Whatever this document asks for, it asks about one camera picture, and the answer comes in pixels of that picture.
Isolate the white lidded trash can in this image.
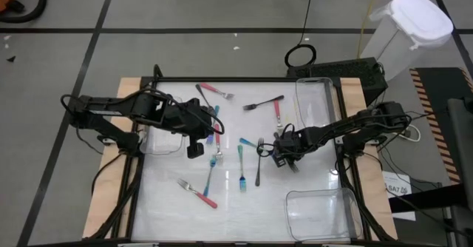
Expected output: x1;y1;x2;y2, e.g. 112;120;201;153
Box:
360;0;455;81

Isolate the white paper label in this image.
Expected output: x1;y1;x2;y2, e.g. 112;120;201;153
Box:
382;170;417;222

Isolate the black table frame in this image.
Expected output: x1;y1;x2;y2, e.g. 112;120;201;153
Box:
88;64;398;247

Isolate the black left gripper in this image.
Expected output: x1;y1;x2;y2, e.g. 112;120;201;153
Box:
173;98;225;160

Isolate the black computer case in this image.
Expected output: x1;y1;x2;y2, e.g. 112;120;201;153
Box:
286;57;389;106

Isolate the black flat bar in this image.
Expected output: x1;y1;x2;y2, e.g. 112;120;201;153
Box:
387;186;470;214

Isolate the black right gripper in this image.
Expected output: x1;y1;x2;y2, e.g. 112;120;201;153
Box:
271;127;304;174

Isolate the black cable with coil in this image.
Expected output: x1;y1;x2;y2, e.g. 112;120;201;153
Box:
283;0;318;69

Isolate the wooden table board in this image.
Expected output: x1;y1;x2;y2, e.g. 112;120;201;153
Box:
81;76;399;240

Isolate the yellow cable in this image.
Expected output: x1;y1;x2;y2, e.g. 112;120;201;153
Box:
356;0;382;59

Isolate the black yellow striped mat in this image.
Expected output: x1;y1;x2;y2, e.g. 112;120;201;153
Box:
409;67;473;186

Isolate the white cable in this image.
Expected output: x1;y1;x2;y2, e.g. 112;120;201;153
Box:
387;123;422;143

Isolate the clear plastic bin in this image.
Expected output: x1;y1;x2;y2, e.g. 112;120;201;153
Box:
138;95;186;158
284;187;365;243
293;76;343;132

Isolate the grey equipment housing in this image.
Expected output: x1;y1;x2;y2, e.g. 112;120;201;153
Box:
446;97;473;247

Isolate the black vacuum hose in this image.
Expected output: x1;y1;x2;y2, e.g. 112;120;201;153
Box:
0;0;48;24

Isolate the pink-handled silver fork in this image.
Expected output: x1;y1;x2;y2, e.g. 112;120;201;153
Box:
273;98;285;134
213;123;225;166
199;82;235;100
176;177;219;210

